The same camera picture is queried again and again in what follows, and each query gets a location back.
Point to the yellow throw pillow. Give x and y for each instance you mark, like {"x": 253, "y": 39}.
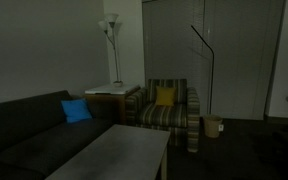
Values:
{"x": 165, "y": 96}

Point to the striped armchair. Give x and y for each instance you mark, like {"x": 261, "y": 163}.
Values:
{"x": 182, "y": 119}

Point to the wooden side table white top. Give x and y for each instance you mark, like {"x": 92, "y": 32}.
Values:
{"x": 110, "y": 92}

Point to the grey coffee table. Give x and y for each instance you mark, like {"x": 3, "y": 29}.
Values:
{"x": 121, "y": 153}

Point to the blue throw pillow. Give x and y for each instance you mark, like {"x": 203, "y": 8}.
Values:
{"x": 76, "y": 110}

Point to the white multi-head floor lamp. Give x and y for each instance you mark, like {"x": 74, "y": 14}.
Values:
{"x": 108, "y": 27}

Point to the beige waste basket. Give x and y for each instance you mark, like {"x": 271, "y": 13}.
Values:
{"x": 211, "y": 125}

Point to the thin black floor lamp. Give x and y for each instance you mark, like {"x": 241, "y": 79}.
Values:
{"x": 209, "y": 110}

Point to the closed window blinds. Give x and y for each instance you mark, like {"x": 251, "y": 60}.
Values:
{"x": 243, "y": 35}

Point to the dark grey fabric sofa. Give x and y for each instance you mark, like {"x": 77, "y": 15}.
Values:
{"x": 36, "y": 138}

